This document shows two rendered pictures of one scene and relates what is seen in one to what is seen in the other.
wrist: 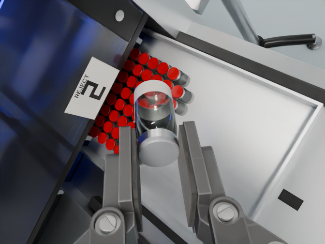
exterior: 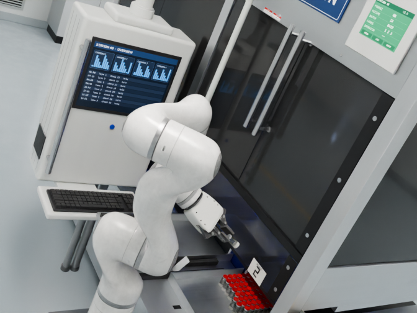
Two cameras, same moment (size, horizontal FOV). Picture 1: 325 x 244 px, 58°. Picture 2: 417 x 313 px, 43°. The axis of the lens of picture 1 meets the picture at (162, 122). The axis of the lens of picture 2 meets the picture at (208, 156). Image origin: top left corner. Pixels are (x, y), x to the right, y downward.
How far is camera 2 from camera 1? 1.57 m
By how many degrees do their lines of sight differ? 45
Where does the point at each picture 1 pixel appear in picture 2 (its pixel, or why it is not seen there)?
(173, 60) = not seen: outside the picture
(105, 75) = (259, 278)
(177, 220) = (190, 278)
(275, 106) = not seen: outside the picture
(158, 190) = (205, 281)
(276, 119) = not seen: outside the picture
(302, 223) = (167, 303)
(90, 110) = (251, 268)
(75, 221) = (212, 251)
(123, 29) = (271, 290)
